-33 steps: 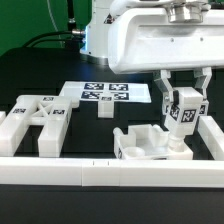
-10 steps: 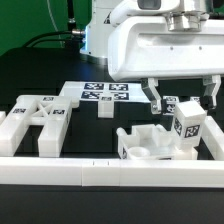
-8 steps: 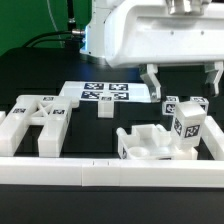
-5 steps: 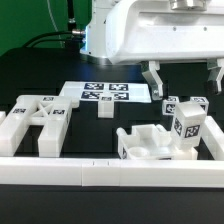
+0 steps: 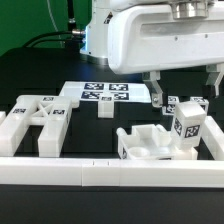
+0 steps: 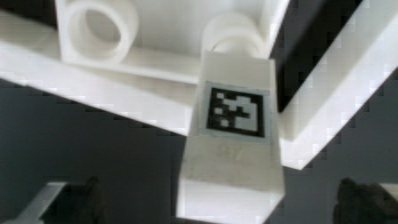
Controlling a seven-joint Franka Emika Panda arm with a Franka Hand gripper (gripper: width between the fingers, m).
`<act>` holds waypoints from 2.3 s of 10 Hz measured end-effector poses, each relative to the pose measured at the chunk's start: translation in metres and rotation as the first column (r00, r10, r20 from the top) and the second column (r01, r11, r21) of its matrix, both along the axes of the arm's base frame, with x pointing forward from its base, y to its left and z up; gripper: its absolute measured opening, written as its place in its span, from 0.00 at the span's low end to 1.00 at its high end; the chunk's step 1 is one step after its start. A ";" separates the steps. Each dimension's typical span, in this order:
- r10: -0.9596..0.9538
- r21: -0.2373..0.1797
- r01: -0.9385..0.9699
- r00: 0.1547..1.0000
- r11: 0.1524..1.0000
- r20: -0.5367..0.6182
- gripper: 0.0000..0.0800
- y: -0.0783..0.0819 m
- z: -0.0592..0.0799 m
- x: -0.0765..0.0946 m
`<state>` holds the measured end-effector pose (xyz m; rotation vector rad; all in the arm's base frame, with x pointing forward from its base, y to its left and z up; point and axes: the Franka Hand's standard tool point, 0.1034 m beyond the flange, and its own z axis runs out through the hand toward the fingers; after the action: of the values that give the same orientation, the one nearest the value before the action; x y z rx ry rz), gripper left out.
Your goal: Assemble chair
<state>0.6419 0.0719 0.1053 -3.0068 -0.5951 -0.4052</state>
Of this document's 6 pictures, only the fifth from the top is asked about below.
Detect white chair seat part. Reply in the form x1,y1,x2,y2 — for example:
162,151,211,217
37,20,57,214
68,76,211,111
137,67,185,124
116,124,198,160

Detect white front rail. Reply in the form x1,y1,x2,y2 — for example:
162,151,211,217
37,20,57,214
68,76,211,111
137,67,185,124
0,157,224,188

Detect white right side rail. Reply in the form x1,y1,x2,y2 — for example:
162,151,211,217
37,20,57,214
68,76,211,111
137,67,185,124
201,116,224,161

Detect white rail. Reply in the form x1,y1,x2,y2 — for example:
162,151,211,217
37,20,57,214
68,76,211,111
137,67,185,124
0,157,224,188
201,116,224,161

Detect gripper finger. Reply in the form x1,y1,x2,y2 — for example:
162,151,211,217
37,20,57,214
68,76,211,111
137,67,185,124
206,63,224,98

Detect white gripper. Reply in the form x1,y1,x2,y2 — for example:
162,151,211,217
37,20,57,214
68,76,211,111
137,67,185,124
108,2,224,108

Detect black cables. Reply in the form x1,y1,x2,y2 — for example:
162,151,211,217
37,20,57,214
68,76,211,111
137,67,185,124
21,0,86,49

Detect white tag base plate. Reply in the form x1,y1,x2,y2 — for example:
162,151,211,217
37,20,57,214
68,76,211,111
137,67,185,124
60,81,151,103

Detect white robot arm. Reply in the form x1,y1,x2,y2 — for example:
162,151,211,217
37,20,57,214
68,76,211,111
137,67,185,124
80,0,224,107

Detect white chair backrest frame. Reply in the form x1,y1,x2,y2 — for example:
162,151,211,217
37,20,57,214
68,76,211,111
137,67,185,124
0,95,80,158

